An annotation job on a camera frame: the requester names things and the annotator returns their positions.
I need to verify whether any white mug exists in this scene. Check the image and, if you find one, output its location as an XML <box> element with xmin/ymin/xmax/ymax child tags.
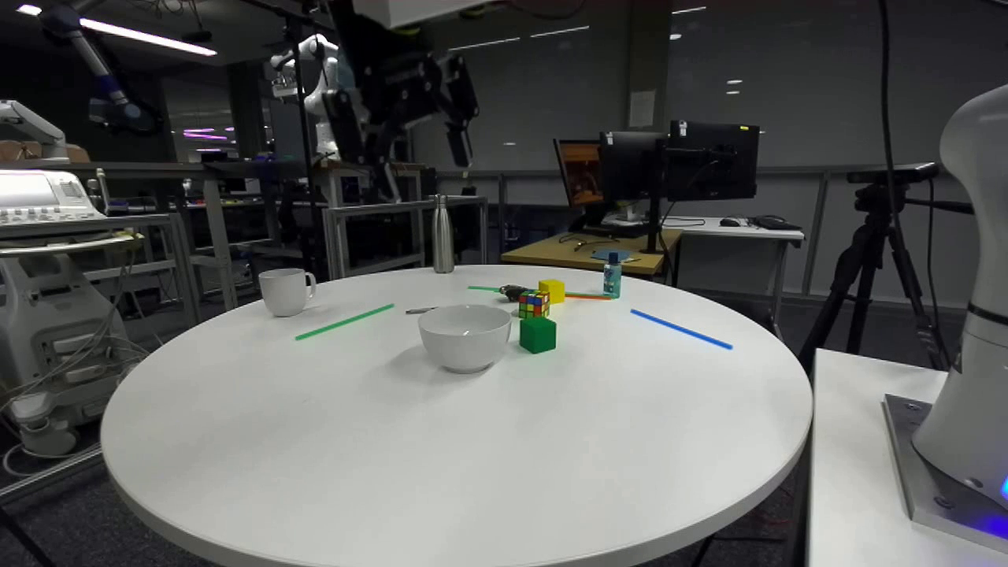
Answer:
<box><xmin>256</xmin><ymin>265</ymin><xmax>319</xmax><ymax>320</ymax></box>

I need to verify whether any long blue straw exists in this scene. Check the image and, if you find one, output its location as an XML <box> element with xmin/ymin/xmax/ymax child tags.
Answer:
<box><xmin>627</xmin><ymin>306</ymin><xmax>738</xmax><ymax>353</ymax></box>

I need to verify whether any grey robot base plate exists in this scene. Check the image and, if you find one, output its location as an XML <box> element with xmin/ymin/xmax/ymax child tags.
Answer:
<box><xmin>878</xmin><ymin>391</ymin><xmax>1008</xmax><ymax>553</ymax></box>

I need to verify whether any wooden desk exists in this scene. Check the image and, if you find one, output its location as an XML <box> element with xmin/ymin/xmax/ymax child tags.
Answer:
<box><xmin>501</xmin><ymin>229</ymin><xmax>684</xmax><ymax>283</ymax></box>

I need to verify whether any green cube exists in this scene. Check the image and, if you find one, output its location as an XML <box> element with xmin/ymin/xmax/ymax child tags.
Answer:
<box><xmin>518</xmin><ymin>310</ymin><xmax>560</xmax><ymax>355</ymax></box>

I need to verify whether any white medical machine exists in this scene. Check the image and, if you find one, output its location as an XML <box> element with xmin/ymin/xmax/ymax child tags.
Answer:
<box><xmin>0</xmin><ymin>167</ymin><xmax>138</xmax><ymax>461</ymax></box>

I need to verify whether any white ceramic bowl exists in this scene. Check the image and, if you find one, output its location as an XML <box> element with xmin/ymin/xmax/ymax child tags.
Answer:
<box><xmin>416</xmin><ymin>301</ymin><xmax>515</xmax><ymax>375</ymax></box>

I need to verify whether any black camera tripod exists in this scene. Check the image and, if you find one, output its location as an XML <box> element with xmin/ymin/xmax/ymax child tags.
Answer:
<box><xmin>798</xmin><ymin>181</ymin><xmax>985</xmax><ymax>372</ymax></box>

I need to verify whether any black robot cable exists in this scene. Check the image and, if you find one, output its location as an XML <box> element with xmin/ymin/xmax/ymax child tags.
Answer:
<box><xmin>877</xmin><ymin>0</ymin><xmax>898</xmax><ymax>176</ymax></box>

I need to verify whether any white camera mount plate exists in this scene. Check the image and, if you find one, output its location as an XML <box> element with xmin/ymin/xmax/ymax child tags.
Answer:
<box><xmin>349</xmin><ymin>0</ymin><xmax>498</xmax><ymax>32</ymax></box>

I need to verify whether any black computer monitor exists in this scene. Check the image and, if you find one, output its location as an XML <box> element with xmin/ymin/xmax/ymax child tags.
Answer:
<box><xmin>599</xmin><ymin>130</ymin><xmax>668</xmax><ymax>203</ymax></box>
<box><xmin>659</xmin><ymin>119</ymin><xmax>761</xmax><ymax>203</ymax></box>

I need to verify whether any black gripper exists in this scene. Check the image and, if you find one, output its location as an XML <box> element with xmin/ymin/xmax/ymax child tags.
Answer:
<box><xmin>359</xmin><ymin>43</ymin><xmax>481</xmax><ymax>169</ymax></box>

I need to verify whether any long green straw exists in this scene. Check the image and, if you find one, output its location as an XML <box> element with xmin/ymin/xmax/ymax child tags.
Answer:
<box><xmin>293</xmin><ymin>301</ymin><xmax>401</xmax><ymax>344</ymax></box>

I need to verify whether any monitor with orange screen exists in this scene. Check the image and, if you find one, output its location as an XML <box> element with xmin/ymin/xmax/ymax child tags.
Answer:
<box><xmin>550</xmin><ymin>135</ymin><xmax>612</xmax><ymax>209</ymax></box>

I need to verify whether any steel water bottle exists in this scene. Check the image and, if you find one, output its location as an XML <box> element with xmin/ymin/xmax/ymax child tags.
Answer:
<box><xmin>432</xmin><ymin>192</ymin><xmax>458</xmax><ymax>278</ymax></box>

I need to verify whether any blue sanitizer bottle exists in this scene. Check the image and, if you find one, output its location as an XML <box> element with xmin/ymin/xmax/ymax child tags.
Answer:
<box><xmin>601</xmin><ymin>247</ymin><xmax>624</xmax><ymax>301</ymax></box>

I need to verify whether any white paper on wall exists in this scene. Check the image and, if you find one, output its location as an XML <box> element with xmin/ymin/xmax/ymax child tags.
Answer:
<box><xmin>627</xmin><ymin>83</ymin><xmax>663</xmax><ymax>132</ymax></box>

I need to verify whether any white office desk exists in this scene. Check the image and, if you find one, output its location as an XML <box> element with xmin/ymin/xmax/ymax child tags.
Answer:
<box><xmin>664</xmin><ymin>215</ymin><xmax>805</xmax><ymax>317</ymax></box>

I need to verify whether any ceiling light strip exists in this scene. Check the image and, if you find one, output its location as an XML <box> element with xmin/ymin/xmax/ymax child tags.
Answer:
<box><xmin>14</xmin><ymin>0</ymin><xmax>222</xmax><ymax>60</ymax></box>

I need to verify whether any multicolour puzzle cube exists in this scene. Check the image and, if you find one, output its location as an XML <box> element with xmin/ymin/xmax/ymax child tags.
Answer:
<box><xmin>518</xmin><ymin>288</ymin><xmax>553</xmax><ymax>320</ymax></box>

